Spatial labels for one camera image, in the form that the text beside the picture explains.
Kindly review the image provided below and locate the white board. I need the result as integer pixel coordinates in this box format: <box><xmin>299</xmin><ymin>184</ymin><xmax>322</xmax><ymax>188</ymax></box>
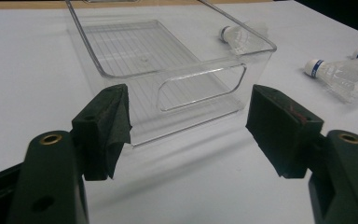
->
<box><xmin>0</xmin><ymin>1</ymin><xmax>358</xmax><ymax>224</ymax></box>

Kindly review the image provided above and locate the clear plastic container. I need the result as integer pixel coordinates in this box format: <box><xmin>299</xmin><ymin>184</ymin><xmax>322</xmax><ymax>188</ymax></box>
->
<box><xmin>64</xmin><ymin>0</ymin><xmax>278</xmax><ymax>148</ymax></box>

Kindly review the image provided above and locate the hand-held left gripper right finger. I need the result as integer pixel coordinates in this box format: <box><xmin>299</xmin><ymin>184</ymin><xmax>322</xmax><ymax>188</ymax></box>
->
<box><xmin>244</xmin><ymin>83</ymin><xmax>324</xmax><ymax>179</ymax></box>

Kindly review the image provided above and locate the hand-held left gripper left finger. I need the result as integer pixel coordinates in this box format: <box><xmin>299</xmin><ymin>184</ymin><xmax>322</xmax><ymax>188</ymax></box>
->
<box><xmin>71</xmin><ymin>83</ymin><xmax>133</xmax><ymax>182</ymax></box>

